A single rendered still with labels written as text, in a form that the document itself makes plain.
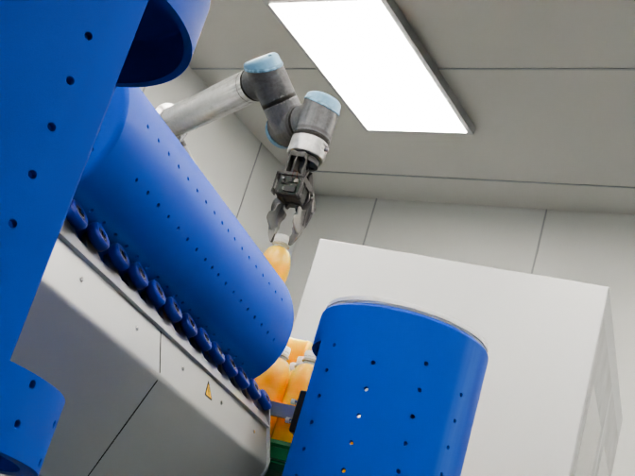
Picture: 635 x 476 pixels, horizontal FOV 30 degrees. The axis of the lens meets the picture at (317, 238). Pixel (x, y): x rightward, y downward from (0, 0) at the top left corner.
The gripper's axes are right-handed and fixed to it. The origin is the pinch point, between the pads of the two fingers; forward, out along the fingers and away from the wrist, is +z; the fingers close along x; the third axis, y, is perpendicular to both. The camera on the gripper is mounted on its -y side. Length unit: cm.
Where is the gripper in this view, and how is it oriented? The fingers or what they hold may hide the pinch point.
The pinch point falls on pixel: (283, 240)
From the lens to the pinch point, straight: 273.2
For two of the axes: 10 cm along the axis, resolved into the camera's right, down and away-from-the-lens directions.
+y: -2.6, -4.1, -8.8
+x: 9.2, 1.6, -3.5
